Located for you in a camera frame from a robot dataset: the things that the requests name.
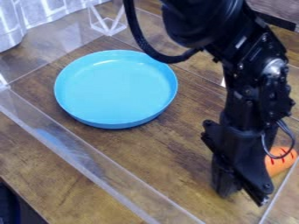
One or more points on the orange toy carrot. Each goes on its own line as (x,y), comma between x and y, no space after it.
(277,166)

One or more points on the blue round tray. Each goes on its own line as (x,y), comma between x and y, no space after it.
(115,89)

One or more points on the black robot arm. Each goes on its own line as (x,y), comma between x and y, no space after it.
(224,28)

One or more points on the clear acrylic enclosure wall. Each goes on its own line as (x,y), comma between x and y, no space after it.
(152,167)

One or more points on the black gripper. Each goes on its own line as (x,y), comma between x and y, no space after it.
(238,165)

